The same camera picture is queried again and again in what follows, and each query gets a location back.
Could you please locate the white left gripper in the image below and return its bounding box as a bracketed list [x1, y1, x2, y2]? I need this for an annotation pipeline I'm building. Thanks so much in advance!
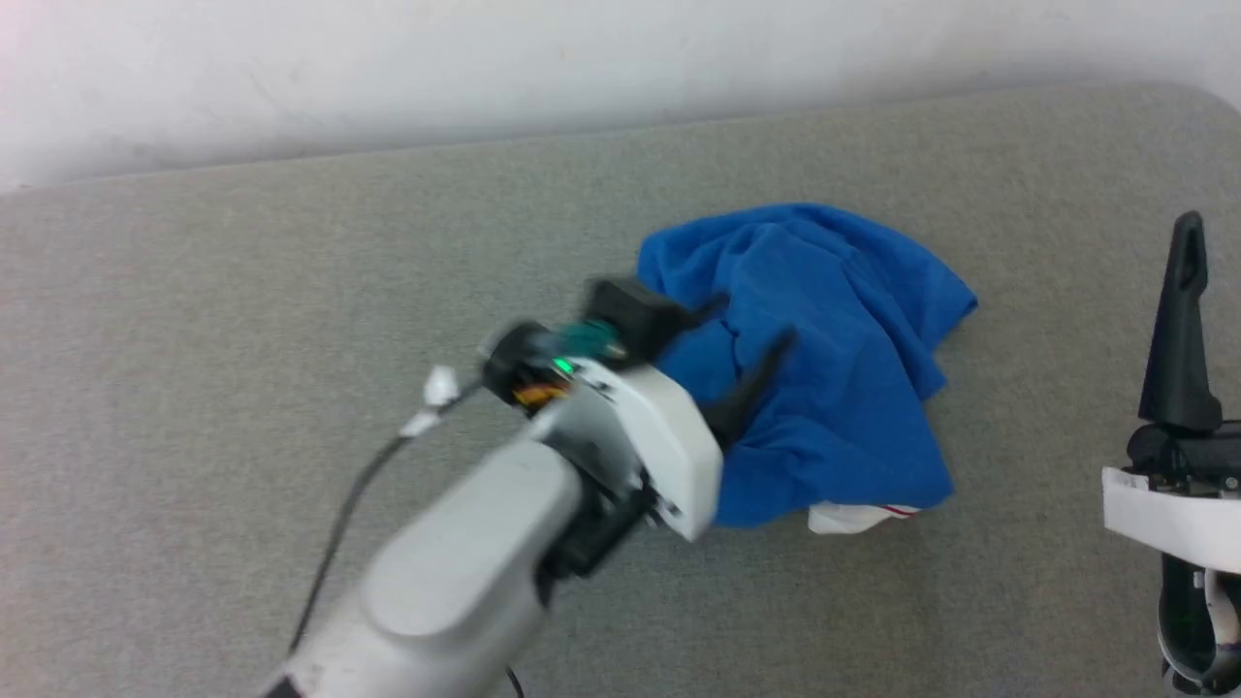
[533, 292, 799, 543]

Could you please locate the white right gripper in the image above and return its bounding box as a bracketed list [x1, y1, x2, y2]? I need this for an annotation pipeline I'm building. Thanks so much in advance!
[1101, 210, 1241, 574]

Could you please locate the blue jersey with white sleeves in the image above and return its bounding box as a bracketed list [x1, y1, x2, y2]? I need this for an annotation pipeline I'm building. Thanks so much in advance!
[635, 202, 980, 536]

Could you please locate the grey-green fabric sofa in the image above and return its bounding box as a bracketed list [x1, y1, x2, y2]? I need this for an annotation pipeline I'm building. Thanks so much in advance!
[0, 81, 1241, 698]

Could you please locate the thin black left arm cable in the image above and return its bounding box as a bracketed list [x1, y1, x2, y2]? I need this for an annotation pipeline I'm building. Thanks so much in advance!
[289, 365, 486, 662]

